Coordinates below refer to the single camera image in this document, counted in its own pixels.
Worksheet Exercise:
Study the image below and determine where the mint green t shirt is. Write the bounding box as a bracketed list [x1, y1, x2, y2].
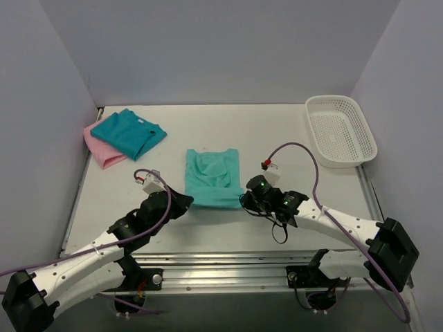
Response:
[184, 149, 244, 209]

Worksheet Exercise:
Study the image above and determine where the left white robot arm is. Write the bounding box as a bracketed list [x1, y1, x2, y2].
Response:
[1, 191, 194, 331]

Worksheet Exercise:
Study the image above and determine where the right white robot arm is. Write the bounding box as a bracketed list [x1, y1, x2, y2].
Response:
[240, 175, 419, 293]

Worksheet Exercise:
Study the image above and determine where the folded pink t shirt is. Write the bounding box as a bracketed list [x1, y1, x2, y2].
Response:
[83, 119, 127, 169]

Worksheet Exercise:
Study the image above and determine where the folded teal t shirt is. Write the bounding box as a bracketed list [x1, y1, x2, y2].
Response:
[90, 109, 167, 161]

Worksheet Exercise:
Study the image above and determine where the white perforated plastic basket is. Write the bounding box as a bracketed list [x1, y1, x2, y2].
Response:
[305, 95, 378, 168]

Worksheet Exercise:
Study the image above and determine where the black looped cable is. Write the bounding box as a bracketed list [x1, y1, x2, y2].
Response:
[271, 217, 290, 245]

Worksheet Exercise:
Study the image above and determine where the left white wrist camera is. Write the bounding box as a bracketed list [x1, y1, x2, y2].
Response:
[134, 169, 165, 195]

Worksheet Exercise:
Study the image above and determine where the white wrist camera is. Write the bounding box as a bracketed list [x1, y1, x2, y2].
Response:
[261, 159, 281, 186]
[134, 169, 165, 195]

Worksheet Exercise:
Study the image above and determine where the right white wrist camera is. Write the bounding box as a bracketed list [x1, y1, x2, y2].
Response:
[261, 159, 281, 186]

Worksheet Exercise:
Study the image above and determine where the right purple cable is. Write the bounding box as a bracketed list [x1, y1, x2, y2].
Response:
[266, 142, 411, 324]

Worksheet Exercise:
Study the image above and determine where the purple cable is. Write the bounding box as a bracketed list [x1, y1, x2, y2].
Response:
[266, 142, 411, 324]
[0, 168, 174, 316]

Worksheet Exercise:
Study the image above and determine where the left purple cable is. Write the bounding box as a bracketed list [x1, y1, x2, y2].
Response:
[0, 168, 174, 316]

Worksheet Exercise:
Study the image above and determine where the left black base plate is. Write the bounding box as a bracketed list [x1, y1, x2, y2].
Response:
[132, 268, 163, 292]

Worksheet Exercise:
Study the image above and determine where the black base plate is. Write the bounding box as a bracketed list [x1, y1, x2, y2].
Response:
[132, 268, 163, 292]
[286, 265, 346, 288]

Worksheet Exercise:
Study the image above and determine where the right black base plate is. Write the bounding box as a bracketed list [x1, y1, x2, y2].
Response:
[286, 265, 346, 288]

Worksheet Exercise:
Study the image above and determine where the aluminium frame rail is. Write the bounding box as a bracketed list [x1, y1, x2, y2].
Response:
[67, 104, 370, 294]

